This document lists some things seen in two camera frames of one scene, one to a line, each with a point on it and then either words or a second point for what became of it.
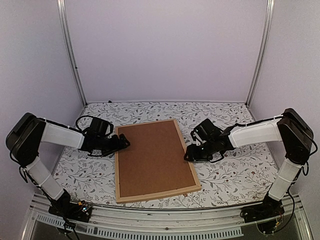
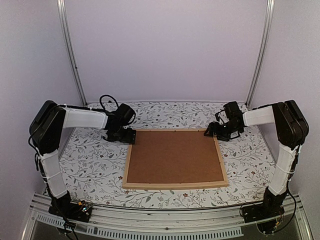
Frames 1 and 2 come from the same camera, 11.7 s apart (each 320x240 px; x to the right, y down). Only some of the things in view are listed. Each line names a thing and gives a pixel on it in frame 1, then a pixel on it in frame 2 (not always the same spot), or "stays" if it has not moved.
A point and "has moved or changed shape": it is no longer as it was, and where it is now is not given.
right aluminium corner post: x=270 y=8 stays
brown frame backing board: x=154 y=161 has moved or changed shape
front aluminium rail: x=217 y=222 stays
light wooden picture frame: x=119 y=199 → x=144 y=186
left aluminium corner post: x=61 y=5 stays
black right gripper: x=193 y=155 → x=210 y=128
